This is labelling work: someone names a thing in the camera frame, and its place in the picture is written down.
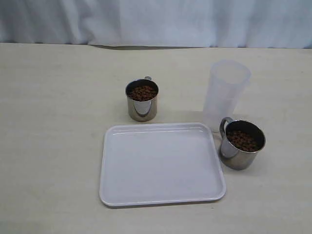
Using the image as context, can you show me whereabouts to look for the white backdrop curtain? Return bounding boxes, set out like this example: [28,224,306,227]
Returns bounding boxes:
[0,0,312,48]

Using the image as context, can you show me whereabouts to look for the white plastic tray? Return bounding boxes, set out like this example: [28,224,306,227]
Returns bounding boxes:
[99,123,226,207]

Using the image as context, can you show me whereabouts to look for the brown pellets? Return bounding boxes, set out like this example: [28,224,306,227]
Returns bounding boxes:
[227,130,258,152]
[129,85,157,101]

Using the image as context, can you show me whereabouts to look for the steel mug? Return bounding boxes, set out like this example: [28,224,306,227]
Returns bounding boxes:
[219,117,266,170]
[125,76,159,122]

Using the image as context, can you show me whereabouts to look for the translucent plastic pitcher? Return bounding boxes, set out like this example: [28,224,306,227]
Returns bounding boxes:
[203,60,251,132]

